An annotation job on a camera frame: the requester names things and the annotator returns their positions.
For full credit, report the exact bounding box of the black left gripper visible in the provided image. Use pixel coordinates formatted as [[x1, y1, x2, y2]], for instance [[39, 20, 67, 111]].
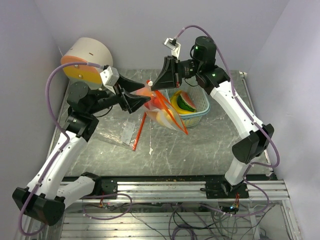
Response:
[[87, 72, 151, 115]]

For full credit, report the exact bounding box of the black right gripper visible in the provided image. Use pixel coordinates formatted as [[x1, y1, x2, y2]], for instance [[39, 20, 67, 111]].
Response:
[[151, 55, 202, 91]]

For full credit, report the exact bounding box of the clear orange-zip top bag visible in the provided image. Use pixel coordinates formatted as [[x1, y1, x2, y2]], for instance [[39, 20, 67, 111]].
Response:
[[133, 80, 188, 135]]

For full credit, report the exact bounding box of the clear orange-zip bag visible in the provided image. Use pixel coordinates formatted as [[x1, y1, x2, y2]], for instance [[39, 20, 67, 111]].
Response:
[[133, 80, 188, 135], [94, 112, 144, 150]]

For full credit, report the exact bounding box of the yellow toy mango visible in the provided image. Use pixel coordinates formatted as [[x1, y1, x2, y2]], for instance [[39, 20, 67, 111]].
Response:
[[159, 109, 175, 129]]

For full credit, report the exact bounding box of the orange toy peach with leaf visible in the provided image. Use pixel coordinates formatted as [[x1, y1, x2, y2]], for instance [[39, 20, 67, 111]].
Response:
[[135, 87, 154, 98]]

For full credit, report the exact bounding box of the red toy wax apple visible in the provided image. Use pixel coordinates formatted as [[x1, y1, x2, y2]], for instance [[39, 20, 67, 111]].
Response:
[[149, 96, 164, 109]]

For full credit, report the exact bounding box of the pink toy peach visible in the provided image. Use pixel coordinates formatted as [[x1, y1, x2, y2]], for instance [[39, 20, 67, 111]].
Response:
[[146, 110, 161, 124]]

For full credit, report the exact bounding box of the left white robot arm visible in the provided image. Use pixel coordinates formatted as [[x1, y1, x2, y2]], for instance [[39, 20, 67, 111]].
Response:
[[12, 77, 150, 226]]

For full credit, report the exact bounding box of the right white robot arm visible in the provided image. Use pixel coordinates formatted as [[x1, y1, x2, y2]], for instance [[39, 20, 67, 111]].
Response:
[[150, 36, 274, 198]]

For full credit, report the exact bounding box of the yellow toy banana bunch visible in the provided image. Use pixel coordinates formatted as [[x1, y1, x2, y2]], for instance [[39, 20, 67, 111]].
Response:
[[170, 91, 192, 115]]

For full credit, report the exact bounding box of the toy watermelon slice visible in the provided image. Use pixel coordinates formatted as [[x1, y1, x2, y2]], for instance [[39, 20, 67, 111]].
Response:
[[176, 91, 196, 113]]

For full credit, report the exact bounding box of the white and blue plastic basket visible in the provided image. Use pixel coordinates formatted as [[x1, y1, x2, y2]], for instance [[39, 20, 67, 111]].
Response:
[[160, 85, 211, 128]]

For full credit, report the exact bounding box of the white cylinder with orange face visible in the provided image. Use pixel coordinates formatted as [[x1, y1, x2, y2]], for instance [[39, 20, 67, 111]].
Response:
[[60, 37, 113, 90]]

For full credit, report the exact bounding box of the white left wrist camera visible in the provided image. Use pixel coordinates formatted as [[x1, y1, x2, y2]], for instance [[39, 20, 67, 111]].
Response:
[[100, 66, 120, 94]]

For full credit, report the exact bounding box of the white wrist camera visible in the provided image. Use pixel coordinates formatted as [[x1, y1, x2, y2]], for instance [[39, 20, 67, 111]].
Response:
[[163, 37, 181, 59], [100, 66, 120, 94]]

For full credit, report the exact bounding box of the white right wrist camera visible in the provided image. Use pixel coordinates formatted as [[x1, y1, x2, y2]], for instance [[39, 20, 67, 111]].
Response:
[[163, 37, 181, 59]]

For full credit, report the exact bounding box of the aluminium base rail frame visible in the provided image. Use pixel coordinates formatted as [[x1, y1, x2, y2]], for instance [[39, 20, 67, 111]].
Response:
[[14, 172, 301, 240]]

